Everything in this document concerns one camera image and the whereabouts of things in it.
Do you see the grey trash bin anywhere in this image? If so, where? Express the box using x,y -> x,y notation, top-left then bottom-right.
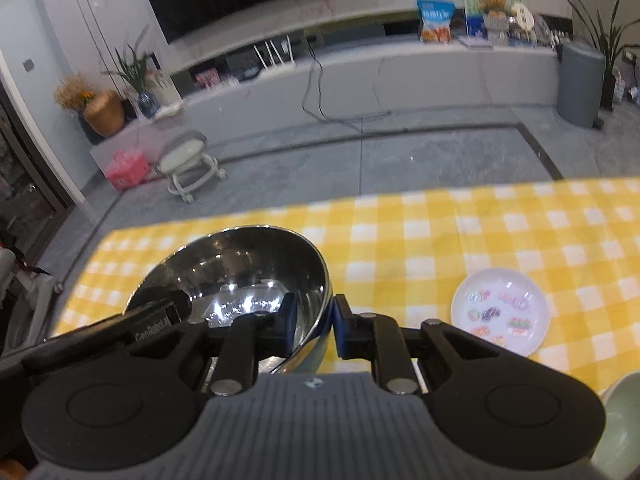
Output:
556,42 -> 607,129

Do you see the green ceramic bowl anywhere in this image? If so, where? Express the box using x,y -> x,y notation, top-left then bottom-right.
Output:
590,374 -> 640,480

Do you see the white router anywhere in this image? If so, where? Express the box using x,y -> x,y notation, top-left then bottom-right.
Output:
251,39 -> 297,77

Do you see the white media console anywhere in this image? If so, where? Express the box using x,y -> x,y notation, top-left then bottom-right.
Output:
90,35 -> 561,176

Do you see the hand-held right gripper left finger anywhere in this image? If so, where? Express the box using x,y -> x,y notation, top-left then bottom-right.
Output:
127,292 -> 297,396

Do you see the yellow checkered tablecloth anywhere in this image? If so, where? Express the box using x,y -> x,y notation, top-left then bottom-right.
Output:
50,177 -> 640,411

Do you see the blue snack bag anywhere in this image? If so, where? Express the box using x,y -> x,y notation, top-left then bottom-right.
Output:
416,0 -> 457,44

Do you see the plant in blue vase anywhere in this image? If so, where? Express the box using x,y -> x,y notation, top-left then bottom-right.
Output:
101,25 -> 162,120

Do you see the tall green potted plant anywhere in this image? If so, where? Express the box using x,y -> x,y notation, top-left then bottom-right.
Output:
561,0 -> 640,112

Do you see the small white printed plate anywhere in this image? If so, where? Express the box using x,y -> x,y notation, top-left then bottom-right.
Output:
450,267 -> 551,358

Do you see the black power cable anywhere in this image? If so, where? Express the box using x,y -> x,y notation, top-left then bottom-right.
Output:
300,35 -> 393,122

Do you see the stainless steel bowl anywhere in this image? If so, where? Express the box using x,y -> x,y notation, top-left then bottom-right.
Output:
122,226 -> 333,376

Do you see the white rolling stool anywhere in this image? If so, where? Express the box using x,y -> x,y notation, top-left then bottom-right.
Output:
156,130 -> 229,204

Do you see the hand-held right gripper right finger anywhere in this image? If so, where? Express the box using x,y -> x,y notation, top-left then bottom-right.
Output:
332,294 -> 506,396

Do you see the pink plastic basket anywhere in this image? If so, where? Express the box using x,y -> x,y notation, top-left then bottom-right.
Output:
103,149 -> 151,191

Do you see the golden vase with dried flowers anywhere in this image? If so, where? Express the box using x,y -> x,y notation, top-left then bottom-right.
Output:
54,74 -> 126,138

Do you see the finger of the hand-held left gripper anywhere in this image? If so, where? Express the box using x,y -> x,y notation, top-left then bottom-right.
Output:
170,296 -> 195,326

